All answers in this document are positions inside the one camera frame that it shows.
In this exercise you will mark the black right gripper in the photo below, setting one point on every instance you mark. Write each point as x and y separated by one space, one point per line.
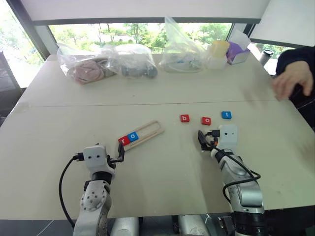
209 145

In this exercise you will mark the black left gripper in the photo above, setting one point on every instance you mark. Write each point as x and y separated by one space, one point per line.
111 162

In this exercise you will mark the person's dark sleeved forearm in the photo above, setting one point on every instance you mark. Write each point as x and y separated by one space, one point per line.
295 57

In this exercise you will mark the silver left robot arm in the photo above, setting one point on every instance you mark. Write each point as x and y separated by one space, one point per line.
92 201

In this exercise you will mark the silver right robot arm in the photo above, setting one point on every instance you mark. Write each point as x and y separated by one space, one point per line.
242 189

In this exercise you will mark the red letter tile r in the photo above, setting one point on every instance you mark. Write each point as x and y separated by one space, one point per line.
123 140

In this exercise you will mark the red letter tile o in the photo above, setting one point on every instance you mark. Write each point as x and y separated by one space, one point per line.
206 120

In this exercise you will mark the blue letter tile o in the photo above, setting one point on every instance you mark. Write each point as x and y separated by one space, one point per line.
133 136

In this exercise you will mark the red letter tile b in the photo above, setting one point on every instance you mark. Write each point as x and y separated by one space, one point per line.
185 118

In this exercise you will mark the blue letter tile t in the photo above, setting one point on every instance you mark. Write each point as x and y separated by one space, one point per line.
226 114

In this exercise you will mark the wooden letter tile rack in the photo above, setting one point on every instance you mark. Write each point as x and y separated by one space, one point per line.
145 134

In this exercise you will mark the silver robot leg shell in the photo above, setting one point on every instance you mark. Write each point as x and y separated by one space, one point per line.
193 226
125 226

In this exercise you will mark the person's bare hand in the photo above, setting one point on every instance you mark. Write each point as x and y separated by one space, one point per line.
294 78

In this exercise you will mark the white plastic container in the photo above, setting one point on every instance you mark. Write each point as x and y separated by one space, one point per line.
216 62

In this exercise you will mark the plastic bag with pink cloth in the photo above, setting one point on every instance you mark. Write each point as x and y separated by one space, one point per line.
85 67

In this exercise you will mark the plastic bag with grey items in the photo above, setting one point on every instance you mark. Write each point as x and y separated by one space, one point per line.
137 65

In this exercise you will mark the tall clear plastic bag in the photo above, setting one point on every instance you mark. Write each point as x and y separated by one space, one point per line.
180 51

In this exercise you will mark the purple tissue box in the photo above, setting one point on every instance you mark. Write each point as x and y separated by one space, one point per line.
238 52

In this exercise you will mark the dark lidded tumbler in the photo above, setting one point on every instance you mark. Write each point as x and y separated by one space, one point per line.
267 57

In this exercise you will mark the person's dark clothed body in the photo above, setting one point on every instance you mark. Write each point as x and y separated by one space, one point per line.
304 105

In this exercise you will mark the white board panel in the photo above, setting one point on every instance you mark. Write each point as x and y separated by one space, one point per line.
285 22

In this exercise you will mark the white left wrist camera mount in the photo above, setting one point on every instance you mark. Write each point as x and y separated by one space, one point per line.
94 157

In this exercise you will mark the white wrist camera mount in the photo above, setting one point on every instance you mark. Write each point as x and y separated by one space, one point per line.
228 136
94 157

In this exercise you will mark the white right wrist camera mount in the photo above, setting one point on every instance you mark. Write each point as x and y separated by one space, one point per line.
228 136

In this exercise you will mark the grey window frame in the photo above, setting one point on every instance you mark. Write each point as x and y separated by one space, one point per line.
145 21

